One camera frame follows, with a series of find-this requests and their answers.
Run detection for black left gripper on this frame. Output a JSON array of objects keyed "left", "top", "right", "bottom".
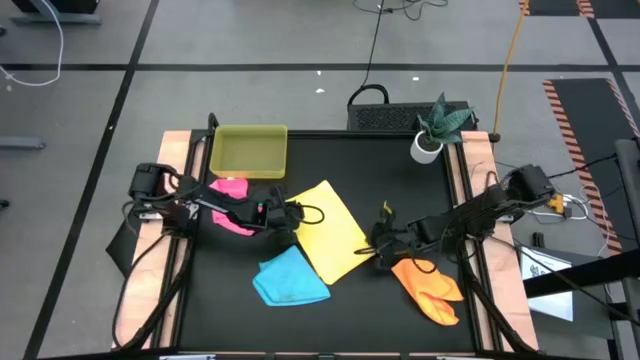
[{"left": 268, "top": 186, "right": 305, "bottom": 246}]

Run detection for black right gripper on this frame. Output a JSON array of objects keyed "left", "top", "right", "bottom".
[{"left": 367, "top": 199, "right": 419, "bottom": 271}]

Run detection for yellow microfiber towel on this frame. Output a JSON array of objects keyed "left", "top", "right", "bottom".
[{"left": 285, "top": 179, "right": 375, "bottom": 286}]

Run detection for blue microfiber towel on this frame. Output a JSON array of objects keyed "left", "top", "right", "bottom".
[{"left": 252, "top": 244, "right": 332, "bottom": 307}]

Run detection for orange microfiber towel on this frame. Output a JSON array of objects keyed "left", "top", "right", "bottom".
[{"left": 390, "top": 257, "right": 465, "bottom": 327}]

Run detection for yellow translucent plastic bin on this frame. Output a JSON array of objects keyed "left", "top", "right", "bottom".
[{"left": 208, "top": 124, "right": 289, "bottom": 180}]

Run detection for pink microfiber towel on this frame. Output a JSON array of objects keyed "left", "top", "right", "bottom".
[{"left": 208, "top": 178, "right": 257, "bottom": 237}]

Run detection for snake plant in white pot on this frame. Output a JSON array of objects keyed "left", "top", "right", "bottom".
[{"left": 409, "top": 92, "right": 476, "bottom": 165}]

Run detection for black computer case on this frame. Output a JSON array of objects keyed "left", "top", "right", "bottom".
[{"left": 347, "top": 101, "right": 479, "bottom": 134}]

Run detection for light wooden table side board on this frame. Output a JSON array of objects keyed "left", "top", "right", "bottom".
[
  {"left": 459, "top": 130, "right": 540, "bottom": 351},
  {"left": 112, "top": 130, "right": 194, "bottom": 350}
]

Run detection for white printed paper sheet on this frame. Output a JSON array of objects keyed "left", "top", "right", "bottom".
[{"left": 519, "top": 245, "right": 575, "bottom": 323}]

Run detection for black hazard-striped floor mat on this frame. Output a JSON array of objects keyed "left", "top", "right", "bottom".
[
  {"left": 517, "top": 0, "right": 640, "bottom": 20},
  {"left": 542, "top": 77, "right": 640, "bottom": 257}
]

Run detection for grey metal bar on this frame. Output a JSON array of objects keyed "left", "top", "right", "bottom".
[{"left": 0, "top": 135, "right": 47, "bottom": 151}]

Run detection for grey desk foot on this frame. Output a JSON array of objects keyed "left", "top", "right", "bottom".
[{"left": 9, "top": 0, "right": 102, "bottom": 26}]

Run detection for black aluminium table frame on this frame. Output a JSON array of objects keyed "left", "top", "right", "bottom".
[{"left": 159, "top": 112, "right": 501, "bottom": 354}]

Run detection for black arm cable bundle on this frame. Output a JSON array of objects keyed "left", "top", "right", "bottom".
[
  {"left": 112, "top": 232, "right": 194, "bottom": 351},
  {"left": 457, "top": 239, "right": 539, "bottom": 354}
]

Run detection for black power cable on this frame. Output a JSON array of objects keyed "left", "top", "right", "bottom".
[{"left": 347, "top": 0, "right": 449, "bottom": 107}]

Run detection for white power cables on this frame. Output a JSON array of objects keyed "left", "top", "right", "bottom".
[{"left": 522, "top": 184, "right": 611, "bottom": 259}]

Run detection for black frame beam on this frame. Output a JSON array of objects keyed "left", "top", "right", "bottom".
[{"left": 522, "top": 248, "right": 640, "bottom": 300}]

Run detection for orange extension cable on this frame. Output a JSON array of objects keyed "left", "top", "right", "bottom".
[{"left": 492, "top": 0, "right": 531, "bottom": 142}]

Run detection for grey metal post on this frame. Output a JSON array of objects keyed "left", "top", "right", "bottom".
[{"left": 613, "top": 138, "right": 640, "bottom": 326}]

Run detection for white floor cable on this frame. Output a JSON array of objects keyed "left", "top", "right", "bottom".
[{"left": 0, "top": 0, "right": 66, "bottom": 88}]

